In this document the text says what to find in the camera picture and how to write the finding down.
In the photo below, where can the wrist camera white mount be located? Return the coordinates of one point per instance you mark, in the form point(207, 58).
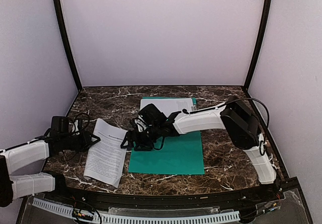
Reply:
point(63, 124)
point(148, 116)

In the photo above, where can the green plastic folder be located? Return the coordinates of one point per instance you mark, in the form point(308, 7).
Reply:
point(181, 155)

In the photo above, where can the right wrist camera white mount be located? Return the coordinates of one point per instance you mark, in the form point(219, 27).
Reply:
point(148, 116)

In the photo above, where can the white paper sheet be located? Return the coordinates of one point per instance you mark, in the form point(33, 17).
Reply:
point(169, 105)

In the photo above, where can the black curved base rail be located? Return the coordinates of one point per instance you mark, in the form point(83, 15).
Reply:
point(244, 200)

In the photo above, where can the printed paper sheet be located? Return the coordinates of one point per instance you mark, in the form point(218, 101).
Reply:
point(105, 159)

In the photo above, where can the black frame post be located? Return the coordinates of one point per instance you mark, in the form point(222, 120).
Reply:
point(66, 43)
point(258, 43)

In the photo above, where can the left black frame post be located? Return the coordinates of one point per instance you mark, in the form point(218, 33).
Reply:
point(66, 43)

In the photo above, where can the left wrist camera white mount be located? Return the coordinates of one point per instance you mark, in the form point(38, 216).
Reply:
point(63, 124)

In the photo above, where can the metal top clip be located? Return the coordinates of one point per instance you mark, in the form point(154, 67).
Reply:
point(194, 103)

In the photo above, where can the right black frame post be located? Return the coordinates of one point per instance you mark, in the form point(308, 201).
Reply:
point(258, 43)

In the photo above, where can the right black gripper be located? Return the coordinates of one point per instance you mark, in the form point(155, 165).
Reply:
point(137, 138)

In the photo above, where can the white slotted cable duct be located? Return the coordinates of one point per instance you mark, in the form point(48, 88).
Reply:
point(125, 215)

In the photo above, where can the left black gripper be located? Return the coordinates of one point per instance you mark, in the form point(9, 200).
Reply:
point(84, 138)

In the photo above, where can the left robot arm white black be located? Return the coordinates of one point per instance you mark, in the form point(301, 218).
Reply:
point(40, 148)

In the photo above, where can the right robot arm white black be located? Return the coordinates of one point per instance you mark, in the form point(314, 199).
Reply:
point(234, 116)

